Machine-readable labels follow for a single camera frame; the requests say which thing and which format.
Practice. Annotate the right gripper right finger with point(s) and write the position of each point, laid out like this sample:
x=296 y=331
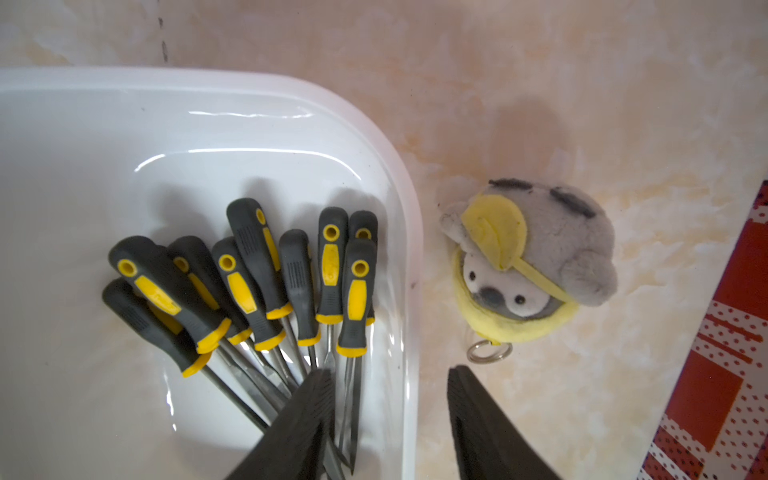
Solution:
x=486 y=443

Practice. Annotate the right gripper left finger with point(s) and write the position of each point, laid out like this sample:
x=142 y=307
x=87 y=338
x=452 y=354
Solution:
x=297 y=444

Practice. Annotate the yellow black file tool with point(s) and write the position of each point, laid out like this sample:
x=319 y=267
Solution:
x=258 y=249
x=191 y=255
x=363 y=224
x=173 y=340
x=332 y=240
x=357 y=292
x=267 y=334
x=295 y=255
x=149 y=268

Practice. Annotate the white plastic storage box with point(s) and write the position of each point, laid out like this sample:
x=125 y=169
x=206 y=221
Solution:
x=92 y=155

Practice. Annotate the grey yellow plush keychain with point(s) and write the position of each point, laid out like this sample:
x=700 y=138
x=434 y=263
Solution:
x=528 y=256

